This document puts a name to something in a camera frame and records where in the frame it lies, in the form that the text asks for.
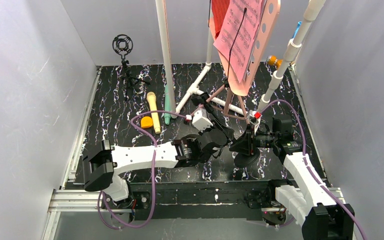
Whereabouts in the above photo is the black round-base mic stand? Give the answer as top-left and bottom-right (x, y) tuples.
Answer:
(191, 93), (260, 168)

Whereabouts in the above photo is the pink sheet music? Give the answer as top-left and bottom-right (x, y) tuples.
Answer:
(213, 0), (265, 82)

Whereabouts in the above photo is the black tripod shock mount stand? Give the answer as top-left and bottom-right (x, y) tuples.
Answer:
(112, 34), (151, 102)

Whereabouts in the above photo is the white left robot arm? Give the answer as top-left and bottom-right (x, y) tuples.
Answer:
(82, 123), (235, 202)

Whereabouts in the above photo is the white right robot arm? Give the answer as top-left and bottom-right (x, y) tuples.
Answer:
(229, 111), (355, 240)

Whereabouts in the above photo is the orange tape measure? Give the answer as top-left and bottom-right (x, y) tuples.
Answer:
(140, 116), (154, 129)

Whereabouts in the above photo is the orange microphone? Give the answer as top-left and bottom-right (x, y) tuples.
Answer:
(266, 55), (283, 70)

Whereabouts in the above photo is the blue tube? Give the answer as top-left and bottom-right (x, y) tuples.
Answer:
(292, 21), (302, 39)

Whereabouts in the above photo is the red folder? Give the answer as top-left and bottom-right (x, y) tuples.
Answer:
(211, 0), (230, 38)

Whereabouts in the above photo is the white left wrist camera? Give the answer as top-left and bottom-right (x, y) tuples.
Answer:
(186, 108), (214, 132)

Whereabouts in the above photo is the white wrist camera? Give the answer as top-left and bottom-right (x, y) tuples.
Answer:
(186, 108), (214, 132)
(246, 110), (261, 134)

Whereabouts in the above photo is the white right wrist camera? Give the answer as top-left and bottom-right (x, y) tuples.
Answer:
(246, 110), (261, 134)

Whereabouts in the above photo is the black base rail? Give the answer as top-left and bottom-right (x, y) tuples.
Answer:
(125, 178), (312, 221)

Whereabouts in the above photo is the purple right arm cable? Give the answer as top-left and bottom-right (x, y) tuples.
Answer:
(259, 99), (368, 240)

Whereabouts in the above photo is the white PVC pipe frame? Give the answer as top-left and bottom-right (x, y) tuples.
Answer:
(154, 0), (327, 122)

